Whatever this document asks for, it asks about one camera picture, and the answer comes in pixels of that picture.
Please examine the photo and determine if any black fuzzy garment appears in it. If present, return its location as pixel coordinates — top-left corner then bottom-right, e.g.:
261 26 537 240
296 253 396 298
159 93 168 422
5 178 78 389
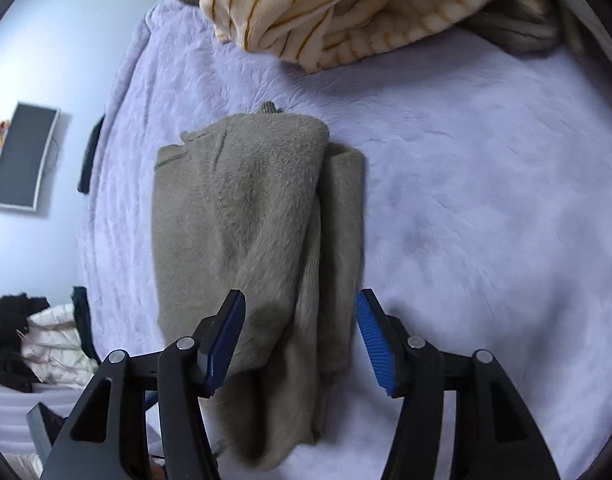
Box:
0 294 51 393

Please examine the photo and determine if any dark hanging cloth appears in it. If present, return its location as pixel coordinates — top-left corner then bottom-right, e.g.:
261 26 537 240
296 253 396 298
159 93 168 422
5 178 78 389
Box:
77 114 106 196

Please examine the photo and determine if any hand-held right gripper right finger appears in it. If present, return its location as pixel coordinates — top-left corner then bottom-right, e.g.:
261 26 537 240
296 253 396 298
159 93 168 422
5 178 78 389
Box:
355 288 562 480

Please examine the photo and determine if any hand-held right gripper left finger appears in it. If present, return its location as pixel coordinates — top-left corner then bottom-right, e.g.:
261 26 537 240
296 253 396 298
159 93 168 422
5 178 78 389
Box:
43 289 247 480

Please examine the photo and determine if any lavender bed cover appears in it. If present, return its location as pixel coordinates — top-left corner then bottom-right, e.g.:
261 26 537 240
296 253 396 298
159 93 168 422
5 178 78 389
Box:
76 0 612 480

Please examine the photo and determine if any taupe knit sweater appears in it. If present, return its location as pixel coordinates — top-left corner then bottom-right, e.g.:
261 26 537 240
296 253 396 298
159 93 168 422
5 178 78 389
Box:
152 101 365 472

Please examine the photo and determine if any wall-mounted flat screen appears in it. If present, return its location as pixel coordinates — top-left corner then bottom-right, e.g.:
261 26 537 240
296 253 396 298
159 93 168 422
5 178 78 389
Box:
0 102 61 211

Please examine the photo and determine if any dark teal cloth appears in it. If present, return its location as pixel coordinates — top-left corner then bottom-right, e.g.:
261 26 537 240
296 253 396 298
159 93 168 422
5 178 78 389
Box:
70 286 102 363

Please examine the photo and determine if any cream striped fleece blanket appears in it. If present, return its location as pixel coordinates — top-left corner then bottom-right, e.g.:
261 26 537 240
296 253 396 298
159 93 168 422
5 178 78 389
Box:
166 0 494 73

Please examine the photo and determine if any grey plush blanket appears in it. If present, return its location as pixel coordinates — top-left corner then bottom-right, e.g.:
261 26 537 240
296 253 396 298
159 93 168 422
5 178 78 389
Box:
461 0 587 56

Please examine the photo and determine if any white quilted jacket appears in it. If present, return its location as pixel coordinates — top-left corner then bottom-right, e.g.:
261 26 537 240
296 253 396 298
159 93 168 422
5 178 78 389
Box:
20 304 100 390

